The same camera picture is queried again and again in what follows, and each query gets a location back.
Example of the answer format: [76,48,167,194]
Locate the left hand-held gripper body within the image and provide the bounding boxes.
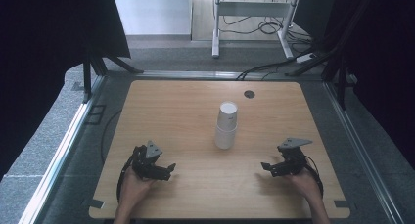
[131,140,171,181]

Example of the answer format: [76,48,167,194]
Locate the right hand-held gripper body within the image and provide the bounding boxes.
[276,137,314,177]

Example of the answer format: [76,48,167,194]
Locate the person's right hand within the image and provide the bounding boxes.
[286,167,323,202]

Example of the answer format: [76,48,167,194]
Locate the person's left hand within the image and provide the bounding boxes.
[120,166,157,206]

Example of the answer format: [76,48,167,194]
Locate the white power strip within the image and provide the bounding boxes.
[295,52,317,65]

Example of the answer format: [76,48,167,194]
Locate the black tripod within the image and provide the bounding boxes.
[81,47,145,105]

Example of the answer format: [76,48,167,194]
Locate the black slanted stand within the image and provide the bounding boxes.
[284,0,375,112]

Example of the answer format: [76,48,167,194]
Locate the black curtain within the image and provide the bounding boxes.
[0,0,132,181]
[326,0,415,170]

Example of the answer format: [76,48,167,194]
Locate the white metal stand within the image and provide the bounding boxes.
[211,0,303,60]

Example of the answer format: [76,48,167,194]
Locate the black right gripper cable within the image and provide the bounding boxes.
[303,155,325,198]

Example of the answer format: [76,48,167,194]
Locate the thin black floor cable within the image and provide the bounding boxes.
[100,109,123,165]

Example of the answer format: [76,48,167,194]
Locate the aluminium rail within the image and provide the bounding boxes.
[322,81,406,224]
[19,74,107,224]
[132,69,286,82]

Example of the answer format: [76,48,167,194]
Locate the black power cable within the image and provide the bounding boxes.
[236,47,314,81]

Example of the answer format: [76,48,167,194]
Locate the tangled black floor cables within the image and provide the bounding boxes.
[220,0,314,46]

